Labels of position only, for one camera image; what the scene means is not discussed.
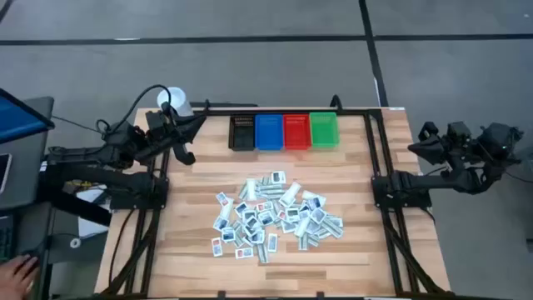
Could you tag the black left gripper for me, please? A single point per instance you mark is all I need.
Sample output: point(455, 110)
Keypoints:
point(180, 146)

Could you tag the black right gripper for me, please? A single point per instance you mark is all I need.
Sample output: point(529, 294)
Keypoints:
point(442, 150)

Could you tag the long plain white packet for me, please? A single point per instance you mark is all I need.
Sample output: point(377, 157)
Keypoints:
point(227, 211)
point(308, 194)
point(251, 189)
point(290, 193)
point(302, 227)

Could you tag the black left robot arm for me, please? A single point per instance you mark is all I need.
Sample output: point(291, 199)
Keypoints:
point(104, 179)

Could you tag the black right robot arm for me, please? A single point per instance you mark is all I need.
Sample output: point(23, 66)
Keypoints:
point(420, 182)

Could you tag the white wipes canister yellow label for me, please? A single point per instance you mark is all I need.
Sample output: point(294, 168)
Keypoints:
point(177, 98)

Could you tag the black slotted plastic basket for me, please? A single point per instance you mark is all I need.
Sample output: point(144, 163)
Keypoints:
point(241, 133)

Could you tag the blue slotted plastic basket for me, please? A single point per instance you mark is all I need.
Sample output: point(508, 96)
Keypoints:
point(269, 132)

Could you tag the green slotted plastic basket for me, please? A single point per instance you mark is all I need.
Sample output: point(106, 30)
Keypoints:
point(324, 130)

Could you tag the red slotted plastic basket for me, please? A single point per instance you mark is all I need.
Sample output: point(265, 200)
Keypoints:
point(297, 131)

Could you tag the white paper sheet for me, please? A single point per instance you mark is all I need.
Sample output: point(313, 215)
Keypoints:
point(89, 216)

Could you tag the black diagonal support beam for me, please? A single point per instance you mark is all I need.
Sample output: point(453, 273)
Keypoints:
point(79, 208)

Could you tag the white tape roll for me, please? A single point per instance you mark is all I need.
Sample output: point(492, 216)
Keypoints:
point(75, 243)

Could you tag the laptop with blue screen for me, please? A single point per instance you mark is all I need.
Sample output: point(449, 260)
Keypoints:
point(25, 166)

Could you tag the monitor with blue screen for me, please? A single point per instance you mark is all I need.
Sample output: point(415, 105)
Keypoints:
point(16, 116)

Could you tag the smartphone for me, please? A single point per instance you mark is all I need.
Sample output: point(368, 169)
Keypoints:
point(3, 171)

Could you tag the black keyboard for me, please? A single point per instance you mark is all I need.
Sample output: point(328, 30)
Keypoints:
point(5, 239)

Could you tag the person's hand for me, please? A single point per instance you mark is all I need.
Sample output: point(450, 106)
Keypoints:
point(16, 277)

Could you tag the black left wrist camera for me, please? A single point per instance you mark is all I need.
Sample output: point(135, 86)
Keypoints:
point(156, 121)

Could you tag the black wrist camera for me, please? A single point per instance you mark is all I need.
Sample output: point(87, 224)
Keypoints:
point(156, 121)
point(459, 131)

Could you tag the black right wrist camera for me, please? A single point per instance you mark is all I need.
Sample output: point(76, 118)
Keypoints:
point(459, 131)

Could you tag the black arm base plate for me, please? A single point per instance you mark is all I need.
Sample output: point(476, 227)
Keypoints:
point(125, 203)
point(416, 202)

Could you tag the black frame clamp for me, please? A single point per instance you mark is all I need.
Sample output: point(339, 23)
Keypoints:
point(335, 102)

